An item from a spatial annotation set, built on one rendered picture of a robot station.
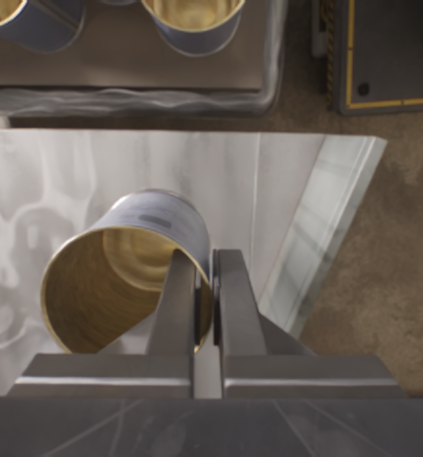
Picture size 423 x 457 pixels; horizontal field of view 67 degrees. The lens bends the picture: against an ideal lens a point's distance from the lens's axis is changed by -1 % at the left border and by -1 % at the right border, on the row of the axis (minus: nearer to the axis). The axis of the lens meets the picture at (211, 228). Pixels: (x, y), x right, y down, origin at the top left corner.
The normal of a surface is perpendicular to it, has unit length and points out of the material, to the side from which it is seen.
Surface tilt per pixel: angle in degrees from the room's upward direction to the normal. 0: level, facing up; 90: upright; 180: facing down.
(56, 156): 0
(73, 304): 90
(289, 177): 0
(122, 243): 0
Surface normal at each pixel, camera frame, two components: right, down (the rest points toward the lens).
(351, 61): 0.01, 0.29
